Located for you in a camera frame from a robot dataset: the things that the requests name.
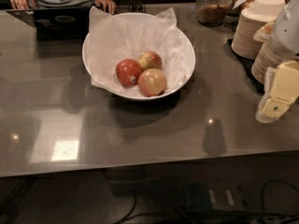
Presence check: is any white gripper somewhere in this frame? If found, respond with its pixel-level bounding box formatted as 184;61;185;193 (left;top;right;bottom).
253;0;299;120

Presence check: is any red apple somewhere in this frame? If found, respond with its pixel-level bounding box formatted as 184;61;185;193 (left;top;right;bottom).
115;59;142;87

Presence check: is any yellow-red apple front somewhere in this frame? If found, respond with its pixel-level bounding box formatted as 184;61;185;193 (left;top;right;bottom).
138;68;167;97

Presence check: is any yellow-red apple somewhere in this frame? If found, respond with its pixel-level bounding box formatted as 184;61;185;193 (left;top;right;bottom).
137;50;163;71
138;68;167;97

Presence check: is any yellow-red apple back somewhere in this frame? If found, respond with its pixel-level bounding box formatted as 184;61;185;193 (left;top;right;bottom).
137;50;163;71

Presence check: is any white bowl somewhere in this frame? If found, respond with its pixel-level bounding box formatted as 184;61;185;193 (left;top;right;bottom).
81;12;197;102

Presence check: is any person's left hand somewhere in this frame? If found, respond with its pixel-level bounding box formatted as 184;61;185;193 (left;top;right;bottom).
94;0;116;15

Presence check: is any near stack of paper bowls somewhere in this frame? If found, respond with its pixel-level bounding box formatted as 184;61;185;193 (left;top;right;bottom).
251;41;283;84

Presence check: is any stack of paper bowls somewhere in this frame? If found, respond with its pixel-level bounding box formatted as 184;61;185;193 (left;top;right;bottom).
251;41;283;84
231;0;286;60

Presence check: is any black tray mat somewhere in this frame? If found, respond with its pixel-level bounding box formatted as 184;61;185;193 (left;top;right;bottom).
227;39;264;95

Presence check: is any far stack of paper bowls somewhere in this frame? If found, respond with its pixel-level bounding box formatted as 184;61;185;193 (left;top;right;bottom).
231;0;286;60

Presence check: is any glass jar of cereal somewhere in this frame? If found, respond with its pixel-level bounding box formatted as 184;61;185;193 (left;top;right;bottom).
195;0;232;26

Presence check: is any black box under table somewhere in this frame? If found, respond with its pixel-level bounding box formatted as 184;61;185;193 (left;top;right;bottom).
185;182;248;214

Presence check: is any white tissue paper liner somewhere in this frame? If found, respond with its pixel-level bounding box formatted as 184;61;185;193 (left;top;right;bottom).
88;6;191;99

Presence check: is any black laptop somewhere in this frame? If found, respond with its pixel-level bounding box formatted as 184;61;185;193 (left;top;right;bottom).
7;7;91;39

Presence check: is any black cable on floor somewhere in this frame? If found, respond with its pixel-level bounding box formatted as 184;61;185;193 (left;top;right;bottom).
112;193;138;224

